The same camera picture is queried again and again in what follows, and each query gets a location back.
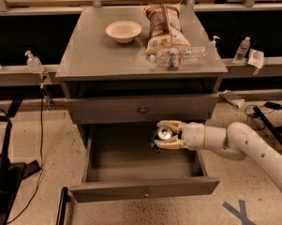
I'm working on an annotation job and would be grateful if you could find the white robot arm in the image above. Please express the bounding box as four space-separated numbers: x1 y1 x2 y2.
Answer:
151 120 282 192

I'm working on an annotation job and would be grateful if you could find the grey drawer cabinet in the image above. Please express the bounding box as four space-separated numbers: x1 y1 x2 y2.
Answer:
55 7 227 142

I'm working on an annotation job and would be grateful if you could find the black cable on floor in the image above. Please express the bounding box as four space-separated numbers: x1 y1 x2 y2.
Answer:
6 75 52 225

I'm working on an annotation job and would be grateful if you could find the brown chip bag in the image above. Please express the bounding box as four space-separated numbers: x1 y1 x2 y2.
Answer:
143 4 191 54

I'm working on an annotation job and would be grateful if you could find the hand sanitizer pump bottle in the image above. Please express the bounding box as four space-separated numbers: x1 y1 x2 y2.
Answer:
24 51 44 74

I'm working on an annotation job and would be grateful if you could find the black bar at bottom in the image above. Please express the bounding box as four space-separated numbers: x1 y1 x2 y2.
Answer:
56 187 69 225

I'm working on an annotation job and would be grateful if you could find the small upright water bottle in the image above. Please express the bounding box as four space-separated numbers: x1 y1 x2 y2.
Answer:
232 37 250 64

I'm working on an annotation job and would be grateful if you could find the open grey middle drawer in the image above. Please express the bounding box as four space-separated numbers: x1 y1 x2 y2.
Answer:
70 122 219 203

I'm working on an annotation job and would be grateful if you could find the clear plastic water bottle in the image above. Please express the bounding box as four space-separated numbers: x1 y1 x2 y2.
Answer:
149 47 207 68

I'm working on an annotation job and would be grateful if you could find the white ceramic bowl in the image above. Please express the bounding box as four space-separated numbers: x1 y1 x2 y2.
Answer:
106 21 142 44

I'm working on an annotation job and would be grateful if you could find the white paper packet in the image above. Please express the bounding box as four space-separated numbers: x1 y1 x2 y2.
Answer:
247 49 264 68

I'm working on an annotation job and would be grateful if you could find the black metal leg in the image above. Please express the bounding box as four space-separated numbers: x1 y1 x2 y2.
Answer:
253 106 282 146

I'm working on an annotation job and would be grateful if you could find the blue pepsi can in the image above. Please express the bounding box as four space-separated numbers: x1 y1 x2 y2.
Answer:
151 127 172 153

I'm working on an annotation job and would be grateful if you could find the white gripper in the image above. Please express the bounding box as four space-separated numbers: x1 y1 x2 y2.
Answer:
155 120 205 151

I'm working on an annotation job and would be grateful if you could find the black monitor stand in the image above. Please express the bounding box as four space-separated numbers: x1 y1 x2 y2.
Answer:
0 116 40 225

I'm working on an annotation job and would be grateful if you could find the closed grey top drawer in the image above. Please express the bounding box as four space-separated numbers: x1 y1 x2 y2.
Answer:
67 94 218 124

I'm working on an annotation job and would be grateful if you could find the blue tape cross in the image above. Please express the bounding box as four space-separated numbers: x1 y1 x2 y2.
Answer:
222 200 256 225

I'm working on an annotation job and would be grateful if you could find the grey box on floor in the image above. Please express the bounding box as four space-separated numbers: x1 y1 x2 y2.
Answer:
220 90 245 109

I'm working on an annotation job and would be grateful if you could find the small pump bottle behind cabinet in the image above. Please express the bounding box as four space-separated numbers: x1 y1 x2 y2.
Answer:
211 36 220 50

